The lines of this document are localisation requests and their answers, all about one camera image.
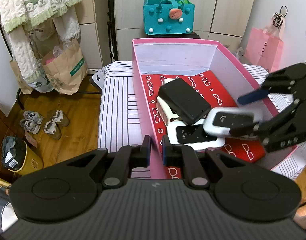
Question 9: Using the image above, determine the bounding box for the white black wifi router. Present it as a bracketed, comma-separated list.
[167, 121, 225, 151]

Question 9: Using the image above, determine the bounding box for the white device with black screen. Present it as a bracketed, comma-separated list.
[203, 107, 263, 137]

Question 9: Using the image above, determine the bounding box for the cream hair claw clip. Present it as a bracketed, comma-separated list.
[156, 96, 186, 127]

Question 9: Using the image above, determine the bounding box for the pink cardboard storage box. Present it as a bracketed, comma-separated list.
[132, 38, 296, 179]

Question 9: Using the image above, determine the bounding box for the black power bank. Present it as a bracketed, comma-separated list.
[158, 78, 211, 125]

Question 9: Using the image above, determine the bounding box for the pink star hair clip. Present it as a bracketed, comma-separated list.
[162, 78, 176, 85]

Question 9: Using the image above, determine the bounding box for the red patterned bag in box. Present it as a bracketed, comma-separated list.
[140, 70, 267, 180]

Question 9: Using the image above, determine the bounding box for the pink paper shopping bag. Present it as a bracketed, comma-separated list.
[244, 28, 284, 72]

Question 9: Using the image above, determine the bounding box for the black suitcase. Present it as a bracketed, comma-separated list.
[145, 31, 201, 39]

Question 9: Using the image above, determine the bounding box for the beige wardrobe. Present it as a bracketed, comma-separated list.
[76, 0, 254, 70]

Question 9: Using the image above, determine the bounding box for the brown paper bag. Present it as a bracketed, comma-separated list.
[41, 39, 88, 95]

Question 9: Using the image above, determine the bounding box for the yellow waste bin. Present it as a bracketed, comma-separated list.
[1, 136, 43, 176]

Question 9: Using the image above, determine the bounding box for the teal felt handbag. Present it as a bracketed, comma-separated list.
[143, 0, 195, 35]

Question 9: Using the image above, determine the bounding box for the black clothes rack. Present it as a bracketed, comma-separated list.
[107, 0, 119, 62]

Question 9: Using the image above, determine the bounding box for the cream knitted panda cardigan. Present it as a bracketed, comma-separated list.
[0, 0, 82, 84]

